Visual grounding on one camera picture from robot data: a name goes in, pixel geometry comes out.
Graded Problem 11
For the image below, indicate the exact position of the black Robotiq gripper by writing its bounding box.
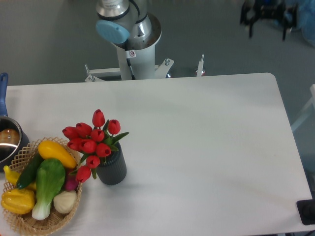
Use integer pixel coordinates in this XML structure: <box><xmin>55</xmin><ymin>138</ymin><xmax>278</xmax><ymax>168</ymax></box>
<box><xmin>240</xmin><ymin>0</ymin><xmax>298</xmax><ymax>41</ymax></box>

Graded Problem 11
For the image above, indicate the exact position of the red tulip bouquet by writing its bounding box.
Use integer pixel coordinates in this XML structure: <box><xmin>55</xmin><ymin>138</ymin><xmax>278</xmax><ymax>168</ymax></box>
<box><xmin>63</xmin><ymin>109</ymin><xmax>129</xmax><ymax>183</ymax></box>

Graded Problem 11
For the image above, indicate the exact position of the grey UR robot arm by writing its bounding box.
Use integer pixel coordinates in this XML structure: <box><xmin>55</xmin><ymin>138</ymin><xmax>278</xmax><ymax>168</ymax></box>
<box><xmin>95</xmin><ymin>0</ymin><xmax>299</xmax><ymax>51</ymax></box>

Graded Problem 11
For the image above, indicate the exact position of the dark grey ribbed vase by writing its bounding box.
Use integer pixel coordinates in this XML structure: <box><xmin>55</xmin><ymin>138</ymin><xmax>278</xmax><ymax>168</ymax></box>
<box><xmin>96</xmin><ymin>142</ymin><xmax>127</xmax><ymax>185</ymax></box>

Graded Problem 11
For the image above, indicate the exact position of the blue plastic bag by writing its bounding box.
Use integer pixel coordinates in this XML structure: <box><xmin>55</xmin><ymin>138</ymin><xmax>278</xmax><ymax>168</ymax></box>
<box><xmin>284</xmin><ymin>0</ymin><xmax>315</xmax><ymax>47</ymax></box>

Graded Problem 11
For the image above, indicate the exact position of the black device at table edge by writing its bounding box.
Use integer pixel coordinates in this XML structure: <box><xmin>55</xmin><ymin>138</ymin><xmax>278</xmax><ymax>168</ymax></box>
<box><xmin>296</xmin><ymin>199</ymin><xmax>315</xmax><ymax>225</ymax></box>

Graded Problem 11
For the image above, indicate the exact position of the yellow squash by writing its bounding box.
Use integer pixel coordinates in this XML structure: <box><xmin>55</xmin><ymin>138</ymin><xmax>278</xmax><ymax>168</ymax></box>
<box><xmin>37</xmin><ymin>140</ymin><xmax>77</xmax><ymax>169</ymax></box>

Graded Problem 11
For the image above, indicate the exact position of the purple red radish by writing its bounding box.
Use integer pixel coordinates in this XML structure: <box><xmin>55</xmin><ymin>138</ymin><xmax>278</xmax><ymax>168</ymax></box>
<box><xmin>64</xmin><ymin>171</ymin><xmax>78</xmax><ymax>191</ymax></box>

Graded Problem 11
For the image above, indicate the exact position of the green bok choy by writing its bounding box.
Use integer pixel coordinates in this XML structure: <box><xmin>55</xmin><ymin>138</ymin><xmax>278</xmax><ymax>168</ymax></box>
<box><xmin>32</xmin><ymin>158</ymin><xmax>65</xmax><ymax>220</ymax></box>

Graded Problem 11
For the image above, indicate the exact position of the white garlic bulb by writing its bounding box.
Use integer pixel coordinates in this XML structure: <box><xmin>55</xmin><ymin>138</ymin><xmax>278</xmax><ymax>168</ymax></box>
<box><xmin>53</xmin><ymin>190</ymin><xmax>77</xmax><ymax>214</ymax></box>

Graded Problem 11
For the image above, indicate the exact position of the dark green cucumber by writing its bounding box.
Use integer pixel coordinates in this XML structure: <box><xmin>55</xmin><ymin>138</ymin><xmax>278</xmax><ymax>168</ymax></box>
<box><xmin>16</xmin><ymin>152</ymin><xmax>44</xmax><ymax>189</ymax></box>

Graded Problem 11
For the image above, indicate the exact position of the small yellow gourd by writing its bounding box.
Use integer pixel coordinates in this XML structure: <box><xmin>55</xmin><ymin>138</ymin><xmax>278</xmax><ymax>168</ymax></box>
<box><xmin>3</xmin><ymin>165</ymin><xmax>36</xmax><ymax>191</ymax></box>

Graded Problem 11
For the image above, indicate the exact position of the yellow bell pepper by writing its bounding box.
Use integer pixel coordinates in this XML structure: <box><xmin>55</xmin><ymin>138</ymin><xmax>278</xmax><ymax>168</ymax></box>
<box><xmin>1</xmin><ymin>188</ymin><xmax>35</xmax><ymax>214</ymax></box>

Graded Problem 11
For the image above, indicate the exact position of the white frame at right edge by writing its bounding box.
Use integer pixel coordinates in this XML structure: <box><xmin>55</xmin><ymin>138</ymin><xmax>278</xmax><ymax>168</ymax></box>
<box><xmin>291</xmin><ymin>84</ymin><xmax>315</xmax><ymax>132</ymax></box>

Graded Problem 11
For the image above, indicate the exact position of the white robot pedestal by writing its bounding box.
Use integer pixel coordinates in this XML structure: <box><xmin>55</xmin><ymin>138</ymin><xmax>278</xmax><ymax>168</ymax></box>
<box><xmin>84</xmin><ymin>12</ymin><xmax>207</xmax><ymax>83</ymax></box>

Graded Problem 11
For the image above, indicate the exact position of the black cable on pedestal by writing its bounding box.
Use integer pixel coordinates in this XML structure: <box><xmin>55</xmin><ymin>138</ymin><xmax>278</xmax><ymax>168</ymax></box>
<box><xmin>124</xmin><ymin>38</ymin><xmax>136</xmax><ymax>81</ymax></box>

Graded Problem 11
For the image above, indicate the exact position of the blue handled saucepan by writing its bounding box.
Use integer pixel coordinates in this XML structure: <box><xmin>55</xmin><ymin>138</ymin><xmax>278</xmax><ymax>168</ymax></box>
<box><xmin>0</xmin><ymin>73</ymin><xmax>29</xmax><ymax>173</ymax></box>

